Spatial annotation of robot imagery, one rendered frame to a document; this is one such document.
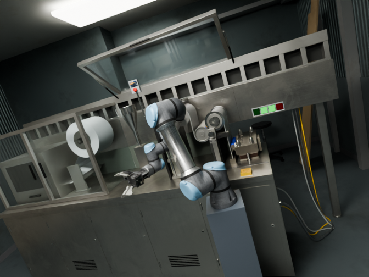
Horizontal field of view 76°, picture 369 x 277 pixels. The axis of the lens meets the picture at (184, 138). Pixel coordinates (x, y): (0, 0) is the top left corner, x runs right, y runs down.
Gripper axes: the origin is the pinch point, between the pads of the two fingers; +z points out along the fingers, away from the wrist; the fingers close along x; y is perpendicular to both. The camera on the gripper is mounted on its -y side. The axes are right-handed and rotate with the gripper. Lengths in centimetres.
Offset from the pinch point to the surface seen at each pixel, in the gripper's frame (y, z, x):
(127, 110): -47, -52, -33
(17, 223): -143, 33, 54
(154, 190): -8.9, -31.4, 22.6
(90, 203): -60, -5, 31
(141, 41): -15, -55, -80
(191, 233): 11, -40, 59
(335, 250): 92, -114, 99
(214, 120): 21, -77, -18
